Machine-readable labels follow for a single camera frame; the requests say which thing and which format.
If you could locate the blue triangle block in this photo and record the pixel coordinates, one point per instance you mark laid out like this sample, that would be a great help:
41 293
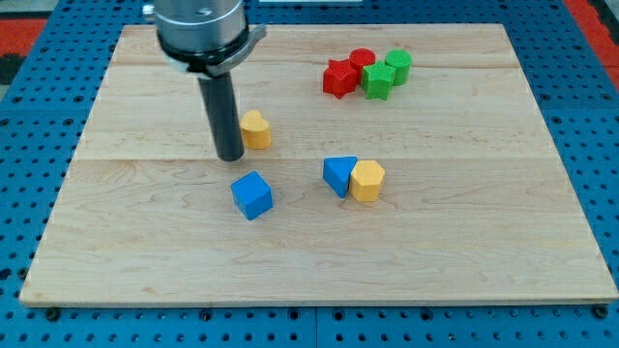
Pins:
336 173

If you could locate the yellow hexagon block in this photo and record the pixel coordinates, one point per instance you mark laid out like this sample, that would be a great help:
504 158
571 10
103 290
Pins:
366 180

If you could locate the red star block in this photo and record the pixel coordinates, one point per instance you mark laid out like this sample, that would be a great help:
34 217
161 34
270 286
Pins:
340 78

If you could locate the red cylinder block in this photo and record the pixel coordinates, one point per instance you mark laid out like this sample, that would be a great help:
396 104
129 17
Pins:
359 58

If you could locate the blue cube block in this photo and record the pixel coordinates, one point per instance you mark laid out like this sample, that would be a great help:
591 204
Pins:
252 195

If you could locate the green cylinder block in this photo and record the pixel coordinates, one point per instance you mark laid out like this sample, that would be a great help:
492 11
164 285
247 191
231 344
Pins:
401 60

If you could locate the light wooden board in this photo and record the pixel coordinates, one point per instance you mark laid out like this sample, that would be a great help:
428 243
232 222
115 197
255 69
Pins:
476 206

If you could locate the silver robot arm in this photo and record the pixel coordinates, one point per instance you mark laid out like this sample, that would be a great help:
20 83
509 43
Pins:
208 39

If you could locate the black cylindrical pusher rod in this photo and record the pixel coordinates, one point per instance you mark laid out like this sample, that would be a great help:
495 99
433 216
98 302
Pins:
221 109

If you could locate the yellow heart block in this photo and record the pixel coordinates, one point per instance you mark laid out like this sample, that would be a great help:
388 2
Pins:
256 131

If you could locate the green star block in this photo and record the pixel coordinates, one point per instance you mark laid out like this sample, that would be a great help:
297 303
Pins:
378 80

